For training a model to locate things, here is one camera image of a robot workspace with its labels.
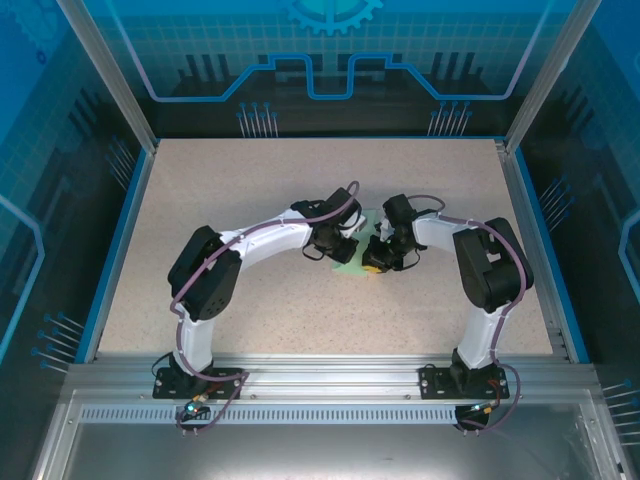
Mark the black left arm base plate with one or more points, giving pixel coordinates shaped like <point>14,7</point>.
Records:
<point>162,392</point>

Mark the steel tray panel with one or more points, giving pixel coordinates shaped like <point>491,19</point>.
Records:
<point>325,450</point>

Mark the blue printed gear panel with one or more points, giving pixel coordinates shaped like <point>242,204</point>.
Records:
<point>325,30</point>

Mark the aluminium frame post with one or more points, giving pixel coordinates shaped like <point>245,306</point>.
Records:
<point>546,80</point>
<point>116,80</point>

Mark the light green paper sheet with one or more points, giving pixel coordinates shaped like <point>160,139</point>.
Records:
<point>345,265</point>

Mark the long aluminium base rail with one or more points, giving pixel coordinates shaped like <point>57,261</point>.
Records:
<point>325,380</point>

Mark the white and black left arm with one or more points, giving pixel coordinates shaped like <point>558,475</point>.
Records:
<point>200,340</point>

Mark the blue printed side panel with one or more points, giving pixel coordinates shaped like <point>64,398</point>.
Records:
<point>600,200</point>
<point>40,200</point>

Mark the blue table edge strip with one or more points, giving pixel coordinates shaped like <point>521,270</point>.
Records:
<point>120,250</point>
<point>548,250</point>

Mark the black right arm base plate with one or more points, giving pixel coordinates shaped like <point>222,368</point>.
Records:
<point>435,382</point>

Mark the aluminium side rail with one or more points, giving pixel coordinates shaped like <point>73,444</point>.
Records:
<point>520,210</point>

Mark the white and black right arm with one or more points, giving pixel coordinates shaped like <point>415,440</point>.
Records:
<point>480,340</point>

